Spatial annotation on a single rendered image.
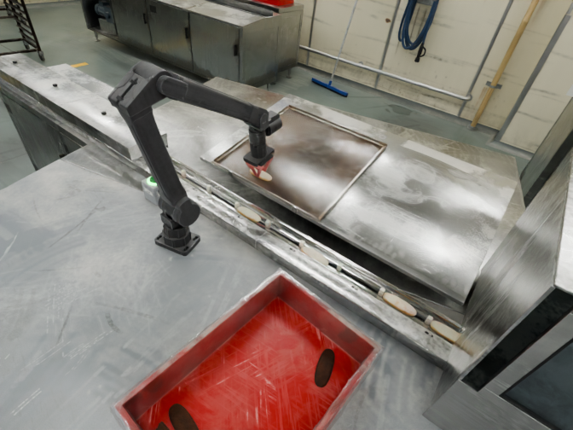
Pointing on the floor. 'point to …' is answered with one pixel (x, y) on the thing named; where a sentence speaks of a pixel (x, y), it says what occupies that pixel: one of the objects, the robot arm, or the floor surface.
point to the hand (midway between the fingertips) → (260, 172)
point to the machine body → (54, 130)
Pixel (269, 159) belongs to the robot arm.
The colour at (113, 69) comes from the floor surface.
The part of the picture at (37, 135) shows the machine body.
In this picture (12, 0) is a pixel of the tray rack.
